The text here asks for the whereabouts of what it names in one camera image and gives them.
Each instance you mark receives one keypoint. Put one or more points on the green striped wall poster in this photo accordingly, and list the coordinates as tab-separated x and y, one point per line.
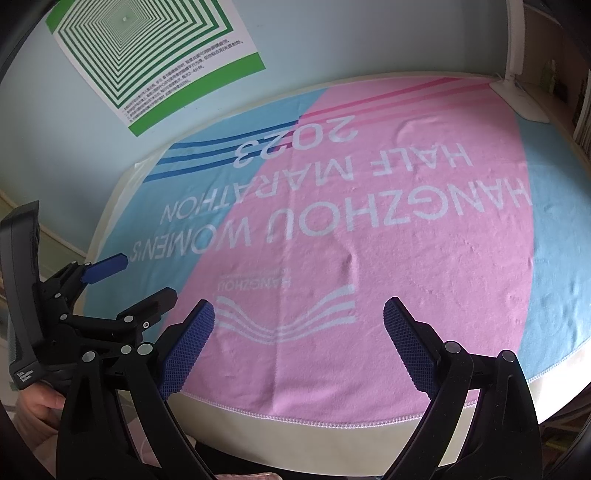
138	46

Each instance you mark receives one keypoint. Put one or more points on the pink and blue printed towel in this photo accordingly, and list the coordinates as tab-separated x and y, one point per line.
369	254

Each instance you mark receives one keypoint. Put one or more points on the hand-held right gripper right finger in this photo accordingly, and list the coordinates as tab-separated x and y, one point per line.
411	346

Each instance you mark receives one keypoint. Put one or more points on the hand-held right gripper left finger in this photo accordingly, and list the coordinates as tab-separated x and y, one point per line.
189	350

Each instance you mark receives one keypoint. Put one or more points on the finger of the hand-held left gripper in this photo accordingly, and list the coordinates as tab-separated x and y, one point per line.
152	302
106	267

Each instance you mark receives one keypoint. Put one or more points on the person's left hand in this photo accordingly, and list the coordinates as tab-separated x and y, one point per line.
39	399

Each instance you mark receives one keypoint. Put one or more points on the white desk lamp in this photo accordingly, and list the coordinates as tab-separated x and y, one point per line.
521	101

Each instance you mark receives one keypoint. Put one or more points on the row of thin magazines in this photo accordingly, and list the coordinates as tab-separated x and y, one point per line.
582	115

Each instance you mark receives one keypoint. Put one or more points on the wooden bookshelf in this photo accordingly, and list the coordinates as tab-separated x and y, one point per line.
565	46

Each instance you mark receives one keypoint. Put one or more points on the green bottle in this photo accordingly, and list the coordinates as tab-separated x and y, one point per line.
548	73

